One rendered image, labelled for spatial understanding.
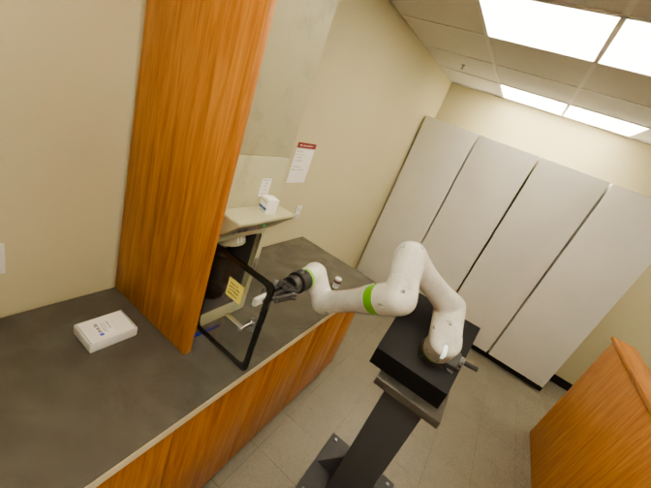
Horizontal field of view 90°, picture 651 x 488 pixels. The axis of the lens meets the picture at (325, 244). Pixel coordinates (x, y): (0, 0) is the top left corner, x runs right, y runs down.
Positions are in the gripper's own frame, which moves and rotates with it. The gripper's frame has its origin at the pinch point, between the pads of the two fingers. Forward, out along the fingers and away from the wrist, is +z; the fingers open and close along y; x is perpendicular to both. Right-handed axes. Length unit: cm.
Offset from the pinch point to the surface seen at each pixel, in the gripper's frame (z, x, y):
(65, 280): 30, 27, -69
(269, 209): -13.7, -25.1, -18.1
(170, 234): 12.7, -8.4, -36.7
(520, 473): -174, 128, 161
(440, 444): -144, 128, 101
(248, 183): -7.6, -32.4, -26.0
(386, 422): -53, 58, 57
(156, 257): 12.7, 4.1, -42.0
